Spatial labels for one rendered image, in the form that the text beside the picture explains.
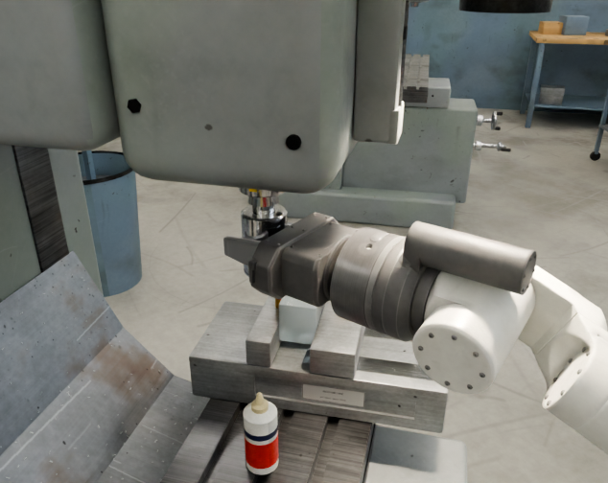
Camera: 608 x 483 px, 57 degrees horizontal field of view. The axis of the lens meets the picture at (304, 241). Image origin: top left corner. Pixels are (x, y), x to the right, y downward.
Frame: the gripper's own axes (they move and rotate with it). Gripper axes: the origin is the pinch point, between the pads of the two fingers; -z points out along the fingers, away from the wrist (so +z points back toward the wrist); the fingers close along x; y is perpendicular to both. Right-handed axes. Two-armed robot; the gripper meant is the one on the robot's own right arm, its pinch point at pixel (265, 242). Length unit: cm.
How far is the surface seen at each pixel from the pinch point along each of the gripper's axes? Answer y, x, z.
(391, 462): 37.4, -14.3, 9.6
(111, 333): 25.4, -1.2, -33.3
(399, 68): -18.2, -3.2, 12.5
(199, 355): 22.2, -2.4, -14.8
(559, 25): 24, -600, -116
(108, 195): 67, -103, -183
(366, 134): -12.6, -2.0, 10.4
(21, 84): -17.6, 16.8, -9.9
